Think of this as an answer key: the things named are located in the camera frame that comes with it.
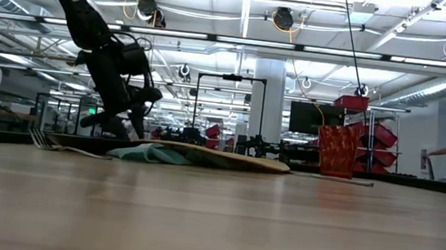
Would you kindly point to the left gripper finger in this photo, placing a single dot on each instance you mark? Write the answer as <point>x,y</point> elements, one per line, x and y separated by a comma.
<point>138,121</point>
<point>92,120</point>

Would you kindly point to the teal cloth napkin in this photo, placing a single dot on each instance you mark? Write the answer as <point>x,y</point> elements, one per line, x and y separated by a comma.
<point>150,154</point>

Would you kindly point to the silver fork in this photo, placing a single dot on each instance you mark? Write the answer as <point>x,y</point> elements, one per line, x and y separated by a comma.
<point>43,140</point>

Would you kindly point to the round woven tan placemat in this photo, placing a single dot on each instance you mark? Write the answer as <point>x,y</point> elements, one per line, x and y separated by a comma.
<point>236,159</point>

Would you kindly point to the red storage bin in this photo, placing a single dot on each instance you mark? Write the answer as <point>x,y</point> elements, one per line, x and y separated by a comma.
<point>351,101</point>
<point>213,131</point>
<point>384,158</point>
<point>384,134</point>

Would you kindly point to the white building column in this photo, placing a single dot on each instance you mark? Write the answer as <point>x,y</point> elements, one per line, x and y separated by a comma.
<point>267,100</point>

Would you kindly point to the long ceiling light strip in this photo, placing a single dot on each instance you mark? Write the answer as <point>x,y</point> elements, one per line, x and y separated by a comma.
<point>255,43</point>

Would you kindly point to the black monitor screen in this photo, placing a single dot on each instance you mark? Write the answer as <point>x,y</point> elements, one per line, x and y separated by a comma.
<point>310,118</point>

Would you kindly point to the orange textured plastic cup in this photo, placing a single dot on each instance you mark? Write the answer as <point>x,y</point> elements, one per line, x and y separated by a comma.
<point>337,152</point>

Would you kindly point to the metal shelf rack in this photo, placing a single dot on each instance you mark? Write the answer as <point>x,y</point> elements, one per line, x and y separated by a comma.
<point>392,109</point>

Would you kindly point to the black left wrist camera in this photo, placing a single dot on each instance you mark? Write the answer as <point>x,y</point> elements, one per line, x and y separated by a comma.
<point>135,61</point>

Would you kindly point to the black aluminium table frame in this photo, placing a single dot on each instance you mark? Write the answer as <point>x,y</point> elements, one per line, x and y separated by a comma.
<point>0,136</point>

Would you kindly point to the black gantry frame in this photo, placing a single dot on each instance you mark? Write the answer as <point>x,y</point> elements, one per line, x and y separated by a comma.
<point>231,77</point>

